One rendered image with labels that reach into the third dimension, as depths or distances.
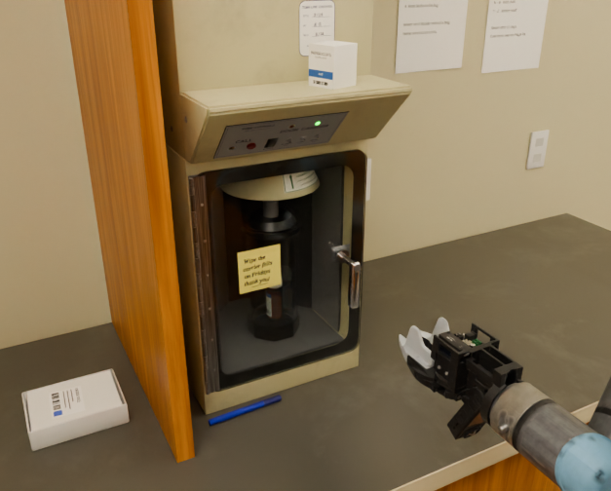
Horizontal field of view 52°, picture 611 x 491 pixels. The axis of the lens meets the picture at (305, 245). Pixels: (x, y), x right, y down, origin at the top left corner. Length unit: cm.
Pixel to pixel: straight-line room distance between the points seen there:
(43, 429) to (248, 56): 68
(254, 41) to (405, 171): 86
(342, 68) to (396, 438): 61
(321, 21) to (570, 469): 69
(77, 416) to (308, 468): 40
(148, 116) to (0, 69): 54
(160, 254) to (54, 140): 53
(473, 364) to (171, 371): 44
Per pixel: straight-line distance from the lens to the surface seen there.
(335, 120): 95
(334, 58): 92
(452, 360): 86
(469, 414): 90
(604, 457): 77
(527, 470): 132
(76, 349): 141
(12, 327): 149
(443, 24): 170
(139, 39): 81
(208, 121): 84
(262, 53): 96
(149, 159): 84
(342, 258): 111
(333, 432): 113
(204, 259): 100
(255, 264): 104
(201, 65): 93
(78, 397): 120
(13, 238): 140
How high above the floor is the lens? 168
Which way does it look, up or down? 24 degrees down
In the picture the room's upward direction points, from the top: straight up
